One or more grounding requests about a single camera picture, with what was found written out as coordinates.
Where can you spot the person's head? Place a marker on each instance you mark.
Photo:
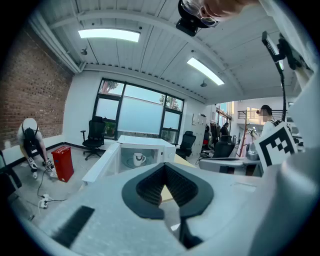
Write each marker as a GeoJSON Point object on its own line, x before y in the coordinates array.
{"type": "Point", "coordinates": [222, 7]}

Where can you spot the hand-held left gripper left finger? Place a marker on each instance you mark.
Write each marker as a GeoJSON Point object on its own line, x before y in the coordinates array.
{"type": "Point", "coordinates": [105, 220]}

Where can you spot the black clamp-mounted device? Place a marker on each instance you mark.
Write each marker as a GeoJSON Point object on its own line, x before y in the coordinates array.
{"type": "Point", "coordinates": [287, 51]}

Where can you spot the black framed window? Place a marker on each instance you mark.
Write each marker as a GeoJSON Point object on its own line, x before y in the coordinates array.
{"type": "Point", "coordinates": [140, 117]}

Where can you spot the grey desk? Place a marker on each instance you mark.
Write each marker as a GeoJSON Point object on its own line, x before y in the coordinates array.
{"type": "Point", "coordinates": [225, 163]}

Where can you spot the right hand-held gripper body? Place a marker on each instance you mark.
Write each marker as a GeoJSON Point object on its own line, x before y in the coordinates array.
{"type": "Point", "coordinates": [276, 146]}

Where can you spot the black office chair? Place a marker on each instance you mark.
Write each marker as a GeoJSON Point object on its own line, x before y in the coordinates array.
{"type": "Point", "coordinates": [94, 136]}
{"type": "Point", "coordinates": [223, 148]}
{"type": "Point", "coordinates": [187, 143]}

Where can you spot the white locker cabinet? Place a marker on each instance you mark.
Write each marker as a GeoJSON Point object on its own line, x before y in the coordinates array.
{"type": "Point", "coordinates": [199, 132]}

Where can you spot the rectangular ceiling light panel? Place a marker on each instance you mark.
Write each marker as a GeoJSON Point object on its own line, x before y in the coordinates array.
{"type": "Point", "coordinates": [205, 71]}
{"type": "Point", "coordinates": [108, 35]}

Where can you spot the person's glasses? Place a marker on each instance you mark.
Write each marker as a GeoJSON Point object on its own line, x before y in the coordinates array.
{"type": "Point", "coordinates": [195, 11]}

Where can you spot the white microwave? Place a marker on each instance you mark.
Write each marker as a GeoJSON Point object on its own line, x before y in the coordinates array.
{"type": "Point", "coordinates": [145, 141]}

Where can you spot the rack of hanging clothes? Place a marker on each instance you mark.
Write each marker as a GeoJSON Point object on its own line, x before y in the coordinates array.
{"type": "Point", "coordinates": [213, 132]}

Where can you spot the person's white shirt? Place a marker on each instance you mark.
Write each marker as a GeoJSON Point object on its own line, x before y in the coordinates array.
{"type": "Point", "coordinates": [287, 15]}

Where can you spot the grey ceiling spot lamp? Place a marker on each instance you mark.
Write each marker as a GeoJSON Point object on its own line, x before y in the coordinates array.
{"type": "Point", "coordinates": [203, 84]}
{"type": "Point", "coordinates": [84, 52]}

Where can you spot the red box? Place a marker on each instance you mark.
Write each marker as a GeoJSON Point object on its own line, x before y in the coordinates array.
{"type": "Point", "coordinates": [62, 165]}

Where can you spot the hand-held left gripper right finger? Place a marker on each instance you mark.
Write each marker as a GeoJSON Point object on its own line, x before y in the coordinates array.
{"type": "Point", "coordinates": [225, 200]}

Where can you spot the black metal railing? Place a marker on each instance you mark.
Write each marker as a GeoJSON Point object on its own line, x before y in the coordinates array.
{"type": "Point", "coordinates": [250, 112]}

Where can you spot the wooden coat stand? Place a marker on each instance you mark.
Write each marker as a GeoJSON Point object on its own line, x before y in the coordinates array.
{"type": "Point", "coordinates": [243, 140]}

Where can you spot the white power strip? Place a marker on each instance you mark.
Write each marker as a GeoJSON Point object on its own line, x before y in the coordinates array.
{"type": "Point", "coordinates": [45, 201]}

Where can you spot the white mug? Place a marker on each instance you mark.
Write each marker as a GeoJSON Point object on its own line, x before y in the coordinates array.
{"type": "Point", "coordinates": [137, 161]}

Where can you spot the black head-mounted camera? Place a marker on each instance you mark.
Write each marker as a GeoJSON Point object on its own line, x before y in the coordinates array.
{"type": "Point", "coordinates": [187, 26]}

